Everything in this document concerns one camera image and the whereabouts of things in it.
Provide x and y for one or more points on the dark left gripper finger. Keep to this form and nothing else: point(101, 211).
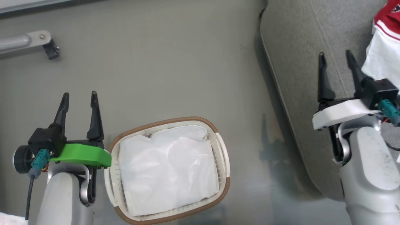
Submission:
point(94, 122)
point(60, 117)

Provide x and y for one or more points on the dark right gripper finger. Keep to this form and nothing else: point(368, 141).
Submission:
point(355, 72)
point(323, 81)

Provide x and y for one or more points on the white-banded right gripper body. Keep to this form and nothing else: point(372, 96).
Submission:
point(340, 112)

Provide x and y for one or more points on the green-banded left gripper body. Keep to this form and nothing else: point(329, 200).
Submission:
point(84, 154)

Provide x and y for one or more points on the red and white jersey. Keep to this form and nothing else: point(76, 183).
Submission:
point(384, 50)

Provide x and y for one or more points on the grey fabric sofa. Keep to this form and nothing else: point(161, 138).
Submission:
point(300, 47)

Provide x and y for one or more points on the black caster wheel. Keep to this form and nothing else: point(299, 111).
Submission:
point(51, 50)

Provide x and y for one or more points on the white basket liner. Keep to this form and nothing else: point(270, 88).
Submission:
point(168, 168)

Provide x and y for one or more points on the long grey partition foot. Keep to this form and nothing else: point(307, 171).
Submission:
point(18, 42)

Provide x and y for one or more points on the white brown-rimmed laundry basket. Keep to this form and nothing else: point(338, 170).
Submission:
point(223, 156)

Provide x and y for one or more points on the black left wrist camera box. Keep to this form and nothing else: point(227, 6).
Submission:
point(43, 140)

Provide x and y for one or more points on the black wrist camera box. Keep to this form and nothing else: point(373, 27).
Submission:
point(43, 140)
point(379, 92)

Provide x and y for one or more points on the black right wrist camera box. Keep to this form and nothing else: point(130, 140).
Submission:
point(379, 92)

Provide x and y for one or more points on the grey partition bottom rail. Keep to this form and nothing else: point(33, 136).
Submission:
point(28, 4)

